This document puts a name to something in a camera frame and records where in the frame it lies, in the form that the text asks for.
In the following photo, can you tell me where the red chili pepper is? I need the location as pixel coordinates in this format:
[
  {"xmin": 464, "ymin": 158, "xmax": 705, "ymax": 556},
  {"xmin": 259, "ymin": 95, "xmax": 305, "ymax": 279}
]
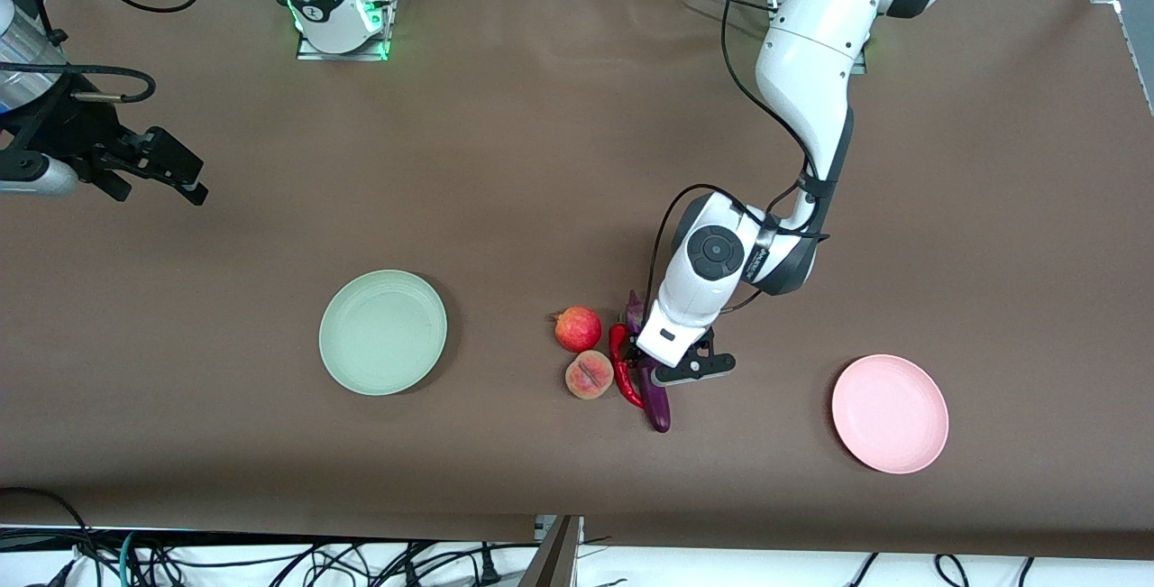
[{"xmin": 608, "ymin": 321, "xmax": 646, "ymax": 410}]

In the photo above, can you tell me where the long purple eggplant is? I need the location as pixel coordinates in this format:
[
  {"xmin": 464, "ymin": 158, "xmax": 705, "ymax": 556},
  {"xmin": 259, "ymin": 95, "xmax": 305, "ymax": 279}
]
[{"xmin": 627, "ymin": 289, "xmax": 673, "ymax": 434}]

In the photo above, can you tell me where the pink yellow peach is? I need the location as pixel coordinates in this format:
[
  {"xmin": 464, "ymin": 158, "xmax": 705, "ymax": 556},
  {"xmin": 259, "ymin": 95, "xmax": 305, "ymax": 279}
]
[{"xmin": 564, "ymin": 350, "xmax": 615, "ymax": 401}]

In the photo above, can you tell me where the red pomegranate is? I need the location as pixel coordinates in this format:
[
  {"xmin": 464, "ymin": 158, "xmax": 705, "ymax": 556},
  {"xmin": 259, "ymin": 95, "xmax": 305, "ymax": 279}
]
[{"xmin": 552, "ymin": 306, "xmax": 603, "ymax": 353}]

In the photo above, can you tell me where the brown table cover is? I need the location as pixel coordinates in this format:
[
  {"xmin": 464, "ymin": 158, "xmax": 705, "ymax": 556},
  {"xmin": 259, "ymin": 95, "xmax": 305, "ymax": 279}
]
[{"xmin": 0, "ymin": 0, "xmax": 1154, "ymax": 561}]

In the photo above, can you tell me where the pink round plate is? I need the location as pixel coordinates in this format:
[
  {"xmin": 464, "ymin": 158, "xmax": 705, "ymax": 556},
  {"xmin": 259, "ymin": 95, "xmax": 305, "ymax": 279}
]
[{"xmin": 831, "ymin": 353, "xmax": 950, "ymax": 475}]

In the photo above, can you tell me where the pale green round plate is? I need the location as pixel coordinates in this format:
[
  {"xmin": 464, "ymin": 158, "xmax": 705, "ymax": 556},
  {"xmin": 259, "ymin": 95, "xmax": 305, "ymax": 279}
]
[{"xmin": 318, "ymin": 270, "xmax": 448, "ymax": 397}]

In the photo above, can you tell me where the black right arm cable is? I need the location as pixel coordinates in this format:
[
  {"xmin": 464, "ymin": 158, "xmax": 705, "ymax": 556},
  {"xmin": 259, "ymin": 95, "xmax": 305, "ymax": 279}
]
[{"xmin": 0, "ymin": 0, "xmax": 206, "ymax": 105}]

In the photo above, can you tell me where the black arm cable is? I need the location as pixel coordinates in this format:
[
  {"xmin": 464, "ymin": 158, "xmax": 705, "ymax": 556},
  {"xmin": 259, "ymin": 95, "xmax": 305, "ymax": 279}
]
[
  {"xmin": 0, "ymin": 0, "xmax": 206, "ymax": 105},
  {"xmin": 645, "ymin": 0, "xmax": 826, "ymax": 317}
]

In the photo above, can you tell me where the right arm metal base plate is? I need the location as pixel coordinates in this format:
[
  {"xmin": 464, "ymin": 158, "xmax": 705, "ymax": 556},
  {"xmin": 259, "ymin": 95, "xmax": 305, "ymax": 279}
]
[{"xmin": 296, "ymin": 0, "xmax": 393, "ymax": 62}]

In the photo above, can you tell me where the aluminium frame post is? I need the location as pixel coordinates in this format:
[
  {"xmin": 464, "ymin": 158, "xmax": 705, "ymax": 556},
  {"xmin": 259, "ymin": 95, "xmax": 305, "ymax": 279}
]
[{"xmin": 518, "ymin": 515, "xmax": 585, "ymax": 587}]

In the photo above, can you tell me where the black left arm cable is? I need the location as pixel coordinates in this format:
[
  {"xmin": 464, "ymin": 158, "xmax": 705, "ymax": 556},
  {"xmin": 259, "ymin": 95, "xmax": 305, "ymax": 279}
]
[{"xmin": 645, "ymin": 0, "xmax": 826, "ymax": 317}]

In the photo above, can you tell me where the black floor cable loop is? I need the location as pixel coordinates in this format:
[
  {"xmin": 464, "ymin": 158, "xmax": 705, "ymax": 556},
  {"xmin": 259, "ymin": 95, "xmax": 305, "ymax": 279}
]
[{"xmin": 0, "ymin": 486, "xmax": 102, "ymax": 587}]

